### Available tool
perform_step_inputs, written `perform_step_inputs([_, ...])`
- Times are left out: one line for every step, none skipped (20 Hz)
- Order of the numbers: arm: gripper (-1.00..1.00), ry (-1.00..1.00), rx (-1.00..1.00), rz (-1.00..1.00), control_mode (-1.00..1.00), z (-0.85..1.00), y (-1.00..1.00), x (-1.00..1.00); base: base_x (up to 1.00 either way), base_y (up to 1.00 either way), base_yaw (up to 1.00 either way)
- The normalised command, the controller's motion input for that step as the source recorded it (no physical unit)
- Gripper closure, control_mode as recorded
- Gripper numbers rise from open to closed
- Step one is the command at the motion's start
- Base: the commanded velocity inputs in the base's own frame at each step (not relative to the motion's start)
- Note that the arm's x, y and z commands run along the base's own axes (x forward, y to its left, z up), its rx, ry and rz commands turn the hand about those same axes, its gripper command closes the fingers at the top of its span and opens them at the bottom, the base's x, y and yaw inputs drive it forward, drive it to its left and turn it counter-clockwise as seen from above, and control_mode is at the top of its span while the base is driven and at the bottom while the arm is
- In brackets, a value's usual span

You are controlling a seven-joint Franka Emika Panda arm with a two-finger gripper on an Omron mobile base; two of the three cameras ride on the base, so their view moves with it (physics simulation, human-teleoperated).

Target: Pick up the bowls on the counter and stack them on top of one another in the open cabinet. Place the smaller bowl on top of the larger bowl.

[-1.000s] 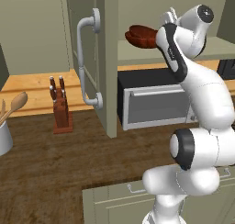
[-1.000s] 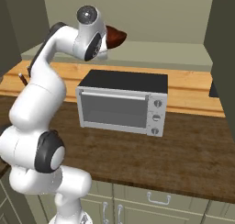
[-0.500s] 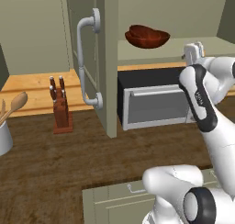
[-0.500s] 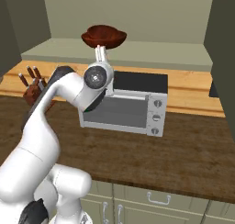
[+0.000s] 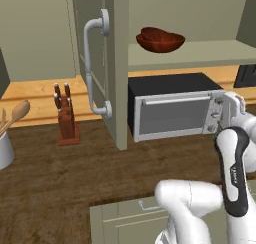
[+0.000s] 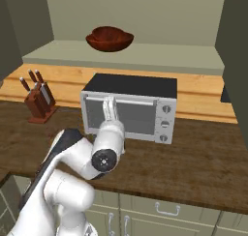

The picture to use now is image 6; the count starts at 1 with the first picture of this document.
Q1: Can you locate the brown wooden knife block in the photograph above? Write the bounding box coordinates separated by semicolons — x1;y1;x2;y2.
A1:
24;81;59;125

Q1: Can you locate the dark olive cabinet door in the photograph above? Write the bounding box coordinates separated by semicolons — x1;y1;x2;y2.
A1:
214;0;248;145
0;0;24;83

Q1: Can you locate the olive drawer front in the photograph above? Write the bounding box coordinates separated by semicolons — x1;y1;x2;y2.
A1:
218;210;248;236
92;189;121;213
129;193;225;225

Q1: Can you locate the silver cupboard door handle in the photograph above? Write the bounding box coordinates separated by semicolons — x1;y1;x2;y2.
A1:
108;212;116;236
123;215;131;236

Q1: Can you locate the silver toaster oven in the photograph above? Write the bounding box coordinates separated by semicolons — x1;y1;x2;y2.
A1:
79;73;178;146

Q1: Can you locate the brown wooden bowl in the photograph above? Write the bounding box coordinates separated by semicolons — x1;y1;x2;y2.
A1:
84;25;136;53

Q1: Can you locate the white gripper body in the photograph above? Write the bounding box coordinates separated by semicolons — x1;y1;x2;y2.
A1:
102;97;118;122

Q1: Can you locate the silver drawer handle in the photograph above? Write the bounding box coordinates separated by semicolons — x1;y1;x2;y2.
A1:
154;201;181;217

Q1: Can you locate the open olive wall cabinet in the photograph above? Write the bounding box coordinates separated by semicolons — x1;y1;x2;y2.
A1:
5;0;244;76

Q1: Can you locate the brown-handled knife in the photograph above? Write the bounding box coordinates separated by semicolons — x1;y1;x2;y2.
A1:
18;76;33;96
27;69;40;85
34;69;56;106

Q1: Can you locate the silver toaster oven handle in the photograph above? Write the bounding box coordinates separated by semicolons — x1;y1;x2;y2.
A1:
83;96;158;107

